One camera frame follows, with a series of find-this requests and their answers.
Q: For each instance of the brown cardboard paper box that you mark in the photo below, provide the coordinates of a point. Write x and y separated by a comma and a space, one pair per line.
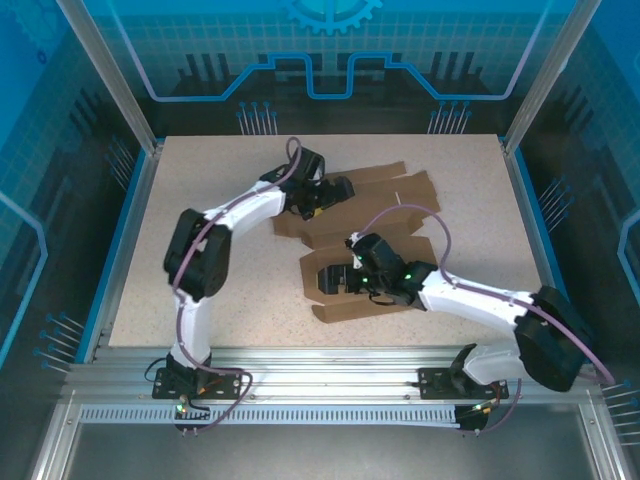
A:
350, 310

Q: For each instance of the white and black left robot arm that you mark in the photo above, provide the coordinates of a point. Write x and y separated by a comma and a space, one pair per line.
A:
250, 205

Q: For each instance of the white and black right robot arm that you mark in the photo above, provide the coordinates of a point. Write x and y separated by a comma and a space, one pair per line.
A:
475, 305

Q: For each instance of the grey metal shelf plate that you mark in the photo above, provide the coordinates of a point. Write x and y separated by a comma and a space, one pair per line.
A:
325, 455

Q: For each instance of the long aluminium frame rail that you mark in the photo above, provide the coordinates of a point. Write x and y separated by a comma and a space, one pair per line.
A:
325, 375

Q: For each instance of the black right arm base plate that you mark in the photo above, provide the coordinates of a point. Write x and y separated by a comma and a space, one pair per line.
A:
430, 381

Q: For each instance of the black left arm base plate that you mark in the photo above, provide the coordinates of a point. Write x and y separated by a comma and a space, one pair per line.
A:
230, 382

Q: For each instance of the blue aluminium table side rail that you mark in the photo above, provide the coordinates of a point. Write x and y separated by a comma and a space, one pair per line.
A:
542, 250
122, 250

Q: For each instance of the aluminium corner post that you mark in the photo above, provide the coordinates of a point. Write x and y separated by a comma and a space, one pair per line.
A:
122, 85
540, 85

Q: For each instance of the slanted aluminium frame bar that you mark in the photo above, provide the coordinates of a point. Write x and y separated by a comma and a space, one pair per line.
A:
606, 450
56, 450

